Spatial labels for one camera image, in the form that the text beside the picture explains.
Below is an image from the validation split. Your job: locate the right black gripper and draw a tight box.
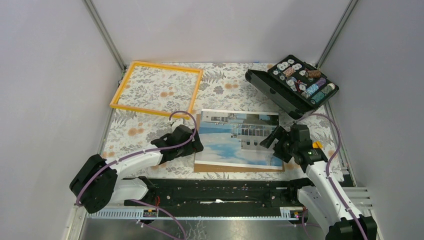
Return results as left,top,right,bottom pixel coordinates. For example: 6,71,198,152
258,126,297,164

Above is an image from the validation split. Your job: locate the brown cardboard backing board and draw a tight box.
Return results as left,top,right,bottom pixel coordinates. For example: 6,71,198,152
193,113,286,174

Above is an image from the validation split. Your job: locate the sky building photo print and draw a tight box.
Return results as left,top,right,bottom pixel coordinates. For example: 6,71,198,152
194,108,284,171

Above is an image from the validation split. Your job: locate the orange picture frame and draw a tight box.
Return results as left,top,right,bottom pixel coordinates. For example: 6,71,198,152
109,61,204,117

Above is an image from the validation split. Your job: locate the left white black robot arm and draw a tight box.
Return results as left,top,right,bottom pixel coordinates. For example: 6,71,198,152
69,124,204,214

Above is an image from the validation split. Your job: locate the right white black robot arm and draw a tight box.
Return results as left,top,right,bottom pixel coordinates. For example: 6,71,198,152
260,124,378,240

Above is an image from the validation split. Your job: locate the blue yellow toy car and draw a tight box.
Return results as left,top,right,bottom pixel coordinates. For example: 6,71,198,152
312,141,323,149

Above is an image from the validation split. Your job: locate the teal poker chip stack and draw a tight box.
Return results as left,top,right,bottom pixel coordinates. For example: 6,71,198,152
310,83,336,105

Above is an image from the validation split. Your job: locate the black poker chip case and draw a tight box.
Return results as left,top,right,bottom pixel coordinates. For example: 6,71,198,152
245,54,339,120

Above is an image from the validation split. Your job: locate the purple poker chip stack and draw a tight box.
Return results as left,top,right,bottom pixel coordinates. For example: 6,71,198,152
313,77,327,89

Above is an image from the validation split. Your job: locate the brown poker chip stack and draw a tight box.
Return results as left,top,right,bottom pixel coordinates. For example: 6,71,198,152
304,70,322,79

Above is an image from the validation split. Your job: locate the floral patterned table mat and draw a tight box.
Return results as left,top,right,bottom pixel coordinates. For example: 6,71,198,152
99,62,345,181

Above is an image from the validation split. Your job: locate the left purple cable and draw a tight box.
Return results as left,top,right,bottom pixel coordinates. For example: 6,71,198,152
75,110,199,208

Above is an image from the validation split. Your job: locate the purple cable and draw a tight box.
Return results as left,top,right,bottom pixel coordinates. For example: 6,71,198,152
75,110,199,208
294,112,369,240

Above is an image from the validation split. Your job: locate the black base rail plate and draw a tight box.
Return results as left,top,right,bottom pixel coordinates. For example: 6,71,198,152
110,177,355,218

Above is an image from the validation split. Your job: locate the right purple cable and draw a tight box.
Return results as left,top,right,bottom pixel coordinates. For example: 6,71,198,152
294,112,369,240

